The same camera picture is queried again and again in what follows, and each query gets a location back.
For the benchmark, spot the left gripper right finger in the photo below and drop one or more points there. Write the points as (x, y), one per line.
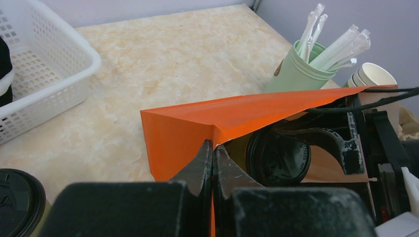
(245, 208)

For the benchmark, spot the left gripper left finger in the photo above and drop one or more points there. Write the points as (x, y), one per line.
(179, 207)

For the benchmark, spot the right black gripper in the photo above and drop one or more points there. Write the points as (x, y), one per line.
(373, 149)

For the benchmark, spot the orange paper bag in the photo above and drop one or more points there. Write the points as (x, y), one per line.
(173, 135)

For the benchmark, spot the cardboard cup carrier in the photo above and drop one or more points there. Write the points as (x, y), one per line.
(408, 125)

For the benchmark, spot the stack of paper cups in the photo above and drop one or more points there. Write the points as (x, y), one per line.
(370, 74)

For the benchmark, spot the green straw holder cup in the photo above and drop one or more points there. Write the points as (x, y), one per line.
(297, 75)

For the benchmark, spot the white wrapped straws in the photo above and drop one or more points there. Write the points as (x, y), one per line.
(343, 52)

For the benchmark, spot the white plastic basket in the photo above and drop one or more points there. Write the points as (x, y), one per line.
(52, 65)

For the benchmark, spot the black white striped cloth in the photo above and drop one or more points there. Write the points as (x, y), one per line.
(6, 74)

